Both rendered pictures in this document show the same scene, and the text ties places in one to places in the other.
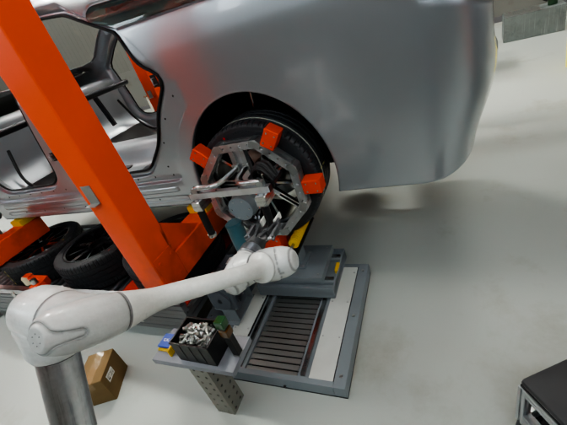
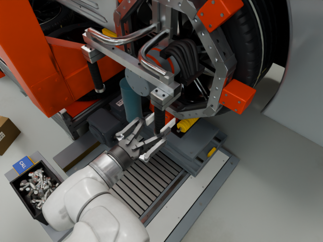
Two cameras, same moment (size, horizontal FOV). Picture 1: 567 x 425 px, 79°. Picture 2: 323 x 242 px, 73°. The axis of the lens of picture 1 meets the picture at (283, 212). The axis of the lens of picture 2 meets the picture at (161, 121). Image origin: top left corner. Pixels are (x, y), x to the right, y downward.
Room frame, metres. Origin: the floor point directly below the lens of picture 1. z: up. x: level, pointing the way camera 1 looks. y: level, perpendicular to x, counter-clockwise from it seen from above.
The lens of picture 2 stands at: (0.85, -0.03, 1.41)
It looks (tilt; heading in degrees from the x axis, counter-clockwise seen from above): 52 degrees down; 12
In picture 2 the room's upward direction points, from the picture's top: straight up
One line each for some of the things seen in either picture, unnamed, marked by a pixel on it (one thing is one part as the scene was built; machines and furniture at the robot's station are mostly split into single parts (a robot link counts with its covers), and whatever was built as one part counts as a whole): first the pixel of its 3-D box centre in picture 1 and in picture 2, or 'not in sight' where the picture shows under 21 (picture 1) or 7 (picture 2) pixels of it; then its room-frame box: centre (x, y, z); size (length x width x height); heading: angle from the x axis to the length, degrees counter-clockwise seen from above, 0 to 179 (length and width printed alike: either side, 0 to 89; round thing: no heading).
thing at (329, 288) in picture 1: (302, 271); (181, 134); (1.73, 0.01, 0.13); 0.50 x 0.36 x 0.10; 61
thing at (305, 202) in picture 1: (254, 190); (167, 60); (1.58, 0.10, 0.85); 0.54 x 0.07 x 0.54; 61
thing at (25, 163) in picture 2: (168, 341); (23, 165); (1.17, 0.69, 0.47); 0.07 x 0.07 x 0.02; 61
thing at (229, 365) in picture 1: (201, 350); (46, 192); (1.08, 0.54, 0.44); 0.43 x 0.17 x 0.03; 61
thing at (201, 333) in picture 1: (201, 339); (43, 191); (1.06, 0.51, 0.51); 0.20 x 0.14 x 0.13; 59
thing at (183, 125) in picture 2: (299, 230); (195, 114); (1.61, -0.05, 0.51); 0.29 x 0.06 x 0.06; 151
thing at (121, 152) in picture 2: (257, 241); (126, 152); (1.15, 0.14, 0.83); 0.09 x 0.08 x 0.07; 151
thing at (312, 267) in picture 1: (293, 248); (182, 116); (1.73, 0.02, 0.32); 0.40 x 0.30 x 0.28; 61
